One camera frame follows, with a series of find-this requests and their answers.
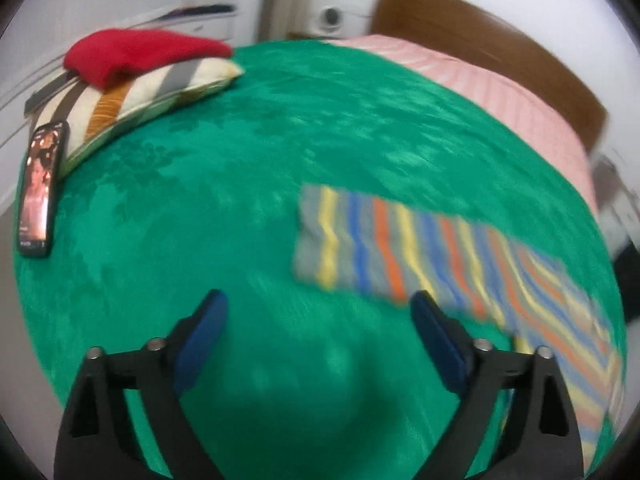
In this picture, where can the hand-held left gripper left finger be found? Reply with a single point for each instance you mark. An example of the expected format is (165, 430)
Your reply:
(200, 346)

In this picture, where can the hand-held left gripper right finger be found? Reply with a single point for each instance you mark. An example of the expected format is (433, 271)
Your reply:
(441, 346)

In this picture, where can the striped knit sweater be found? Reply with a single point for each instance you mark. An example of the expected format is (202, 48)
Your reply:
(400, 245)

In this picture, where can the green patterned blanket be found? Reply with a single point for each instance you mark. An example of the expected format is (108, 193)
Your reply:
(225, 185)

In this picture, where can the black smartphone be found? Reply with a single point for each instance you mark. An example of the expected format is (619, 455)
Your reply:
(37, 195)

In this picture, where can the pink striped bedsheet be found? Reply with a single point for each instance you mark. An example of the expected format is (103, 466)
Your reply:
(500, 90)

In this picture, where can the striped pillow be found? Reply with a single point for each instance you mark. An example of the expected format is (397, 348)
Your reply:
(200, 77)

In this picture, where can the red cloth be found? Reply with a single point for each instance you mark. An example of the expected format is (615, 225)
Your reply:
(135, 52)

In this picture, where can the brown wooden headboard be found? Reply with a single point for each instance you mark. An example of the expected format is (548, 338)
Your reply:
(475, 30)

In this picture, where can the long dark stick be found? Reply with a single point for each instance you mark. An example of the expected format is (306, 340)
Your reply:
(200, 10)

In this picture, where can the white security camera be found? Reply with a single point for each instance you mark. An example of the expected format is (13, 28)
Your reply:
(330, 17)

